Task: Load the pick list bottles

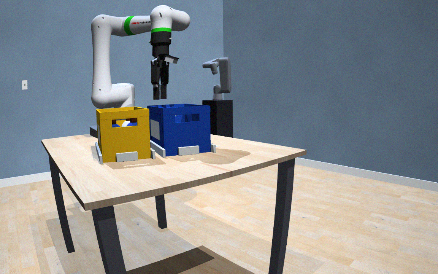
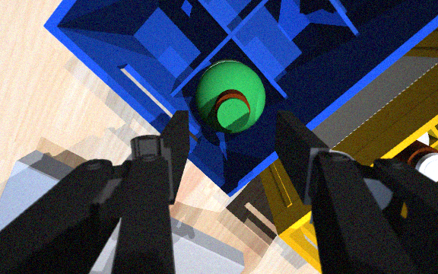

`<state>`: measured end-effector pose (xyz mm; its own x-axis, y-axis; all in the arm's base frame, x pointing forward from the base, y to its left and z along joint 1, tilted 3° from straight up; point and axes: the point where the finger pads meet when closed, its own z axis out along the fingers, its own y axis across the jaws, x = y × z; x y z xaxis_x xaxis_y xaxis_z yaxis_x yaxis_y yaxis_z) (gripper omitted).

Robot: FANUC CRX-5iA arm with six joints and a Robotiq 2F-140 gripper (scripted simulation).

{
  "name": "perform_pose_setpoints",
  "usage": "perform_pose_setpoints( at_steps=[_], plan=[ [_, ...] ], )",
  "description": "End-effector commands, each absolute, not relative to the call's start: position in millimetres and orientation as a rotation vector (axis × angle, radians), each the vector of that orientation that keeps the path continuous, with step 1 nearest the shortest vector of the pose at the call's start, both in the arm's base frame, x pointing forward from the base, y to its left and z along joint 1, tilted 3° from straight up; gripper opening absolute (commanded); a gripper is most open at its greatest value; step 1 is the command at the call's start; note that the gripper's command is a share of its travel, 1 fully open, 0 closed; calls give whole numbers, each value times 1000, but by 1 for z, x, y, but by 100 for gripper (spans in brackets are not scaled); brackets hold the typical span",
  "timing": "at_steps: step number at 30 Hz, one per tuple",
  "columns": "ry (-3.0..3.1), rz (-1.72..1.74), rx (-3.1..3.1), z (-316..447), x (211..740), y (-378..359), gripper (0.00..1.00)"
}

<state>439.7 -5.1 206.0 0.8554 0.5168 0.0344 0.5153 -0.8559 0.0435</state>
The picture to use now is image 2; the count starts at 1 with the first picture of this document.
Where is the yellow divided crate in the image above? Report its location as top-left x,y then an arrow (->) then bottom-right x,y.
259,27 -> 438,264

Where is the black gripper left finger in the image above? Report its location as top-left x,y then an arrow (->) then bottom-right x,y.
0,110 -> 190,274

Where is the white bottle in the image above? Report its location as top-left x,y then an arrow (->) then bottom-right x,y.
393,132 -> 438,181

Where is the green bottle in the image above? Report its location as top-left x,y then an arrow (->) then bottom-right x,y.
195,59 -> 265,134

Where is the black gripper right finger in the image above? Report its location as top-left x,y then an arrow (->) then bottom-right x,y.
275,110 -> 438,274

